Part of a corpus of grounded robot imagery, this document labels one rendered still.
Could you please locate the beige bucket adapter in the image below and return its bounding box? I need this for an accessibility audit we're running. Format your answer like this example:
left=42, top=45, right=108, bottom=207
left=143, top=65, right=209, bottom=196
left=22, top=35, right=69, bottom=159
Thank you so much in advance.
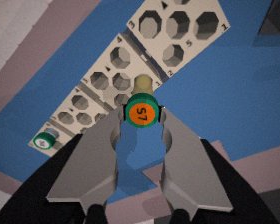
left=81, top=33, right=163, bottom=109
left=126, top=0, right=230, bottom=78
left=50, top=82, right=114, bottom=134
left=28, top=118, right=76, bottom=157

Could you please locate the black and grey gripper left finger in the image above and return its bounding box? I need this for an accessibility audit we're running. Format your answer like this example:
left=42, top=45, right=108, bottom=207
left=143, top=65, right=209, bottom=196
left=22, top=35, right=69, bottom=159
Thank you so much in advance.
left=0, top=104, right=126, bottom=224

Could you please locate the blue bench mat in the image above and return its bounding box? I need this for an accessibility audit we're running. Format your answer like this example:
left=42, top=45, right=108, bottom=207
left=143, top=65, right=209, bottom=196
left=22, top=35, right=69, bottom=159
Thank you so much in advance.
left=0, top=0, right=280, bottom=205

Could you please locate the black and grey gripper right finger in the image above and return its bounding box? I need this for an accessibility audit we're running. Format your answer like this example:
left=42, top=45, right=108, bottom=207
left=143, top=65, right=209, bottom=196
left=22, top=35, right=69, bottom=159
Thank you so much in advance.
left=158, top=105, right=280, bottom=224

